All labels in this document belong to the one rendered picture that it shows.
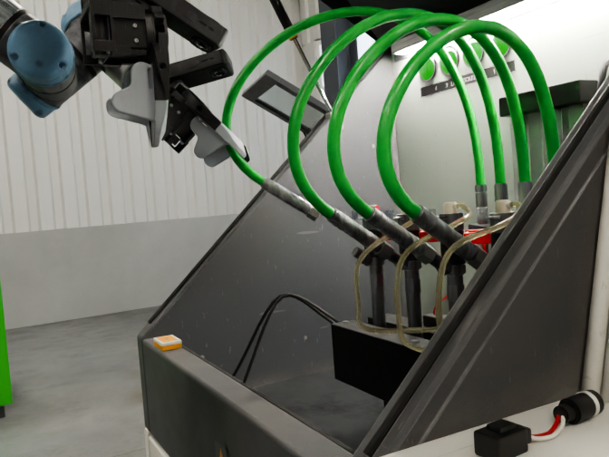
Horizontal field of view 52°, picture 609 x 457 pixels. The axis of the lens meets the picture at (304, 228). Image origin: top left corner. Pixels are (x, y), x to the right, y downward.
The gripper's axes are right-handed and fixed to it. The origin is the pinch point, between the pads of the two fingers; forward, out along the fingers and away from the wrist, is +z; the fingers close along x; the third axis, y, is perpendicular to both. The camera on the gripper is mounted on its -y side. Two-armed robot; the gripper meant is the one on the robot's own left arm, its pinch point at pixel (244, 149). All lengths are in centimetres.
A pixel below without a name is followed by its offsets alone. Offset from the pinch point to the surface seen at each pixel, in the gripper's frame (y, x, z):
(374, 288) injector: 1.9, -0.8, 27.3
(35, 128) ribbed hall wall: 110, -503, -386
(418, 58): -15.8, 29.3, 17.9
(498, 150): -23.2, 0.3, 26.9
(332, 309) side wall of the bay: 9.5, -34.0, 21.7
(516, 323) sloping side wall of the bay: -3, 32, 40
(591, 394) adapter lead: -2, 34, 47
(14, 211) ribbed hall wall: 187, -505, -337
